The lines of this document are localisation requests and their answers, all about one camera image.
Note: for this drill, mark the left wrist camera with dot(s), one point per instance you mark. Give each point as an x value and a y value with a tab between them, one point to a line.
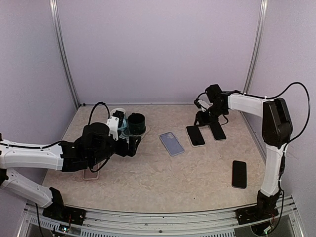
113	123

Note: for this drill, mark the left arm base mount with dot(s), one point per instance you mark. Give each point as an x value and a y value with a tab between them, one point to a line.
67	214

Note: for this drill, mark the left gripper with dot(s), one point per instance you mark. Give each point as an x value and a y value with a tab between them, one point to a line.
132	146

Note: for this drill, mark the aluminium frame post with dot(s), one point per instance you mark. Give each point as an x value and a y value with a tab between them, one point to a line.
60	42
257	44

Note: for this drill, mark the silver-edged black smartphone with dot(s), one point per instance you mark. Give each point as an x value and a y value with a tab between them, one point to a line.
217	131

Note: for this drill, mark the aluminium front rail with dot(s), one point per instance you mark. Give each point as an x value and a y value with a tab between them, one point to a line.
215	223

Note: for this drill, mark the right aluminium frame post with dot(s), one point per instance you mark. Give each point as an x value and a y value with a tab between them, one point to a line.
257	44

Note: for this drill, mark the round grey swirl tray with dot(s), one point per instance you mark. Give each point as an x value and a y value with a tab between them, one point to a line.
125	134

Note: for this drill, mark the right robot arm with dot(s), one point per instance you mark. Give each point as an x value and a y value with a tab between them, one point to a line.
276	132

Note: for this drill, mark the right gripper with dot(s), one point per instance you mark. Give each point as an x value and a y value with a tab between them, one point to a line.
203	120

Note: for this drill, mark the dark green mug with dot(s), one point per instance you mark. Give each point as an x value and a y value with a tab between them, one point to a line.
136	123

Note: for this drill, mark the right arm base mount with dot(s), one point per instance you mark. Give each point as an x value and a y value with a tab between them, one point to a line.
253	214

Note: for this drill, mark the white phone case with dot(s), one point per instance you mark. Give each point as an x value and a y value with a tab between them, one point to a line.
195	136

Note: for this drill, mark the light blue mug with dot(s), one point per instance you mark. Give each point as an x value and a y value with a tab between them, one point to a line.
120	114

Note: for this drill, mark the left aluminium frame post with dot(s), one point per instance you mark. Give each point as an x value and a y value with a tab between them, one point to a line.
60	42

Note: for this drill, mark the purple-edged black smartphone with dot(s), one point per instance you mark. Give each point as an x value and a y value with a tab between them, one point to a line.
239	174

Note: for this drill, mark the lavender phone case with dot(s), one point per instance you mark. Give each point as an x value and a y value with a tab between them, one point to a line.
171	144

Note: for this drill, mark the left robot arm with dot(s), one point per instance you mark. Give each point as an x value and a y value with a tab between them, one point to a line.
13	155

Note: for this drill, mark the pink phone case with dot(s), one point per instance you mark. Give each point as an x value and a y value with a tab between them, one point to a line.
87	175

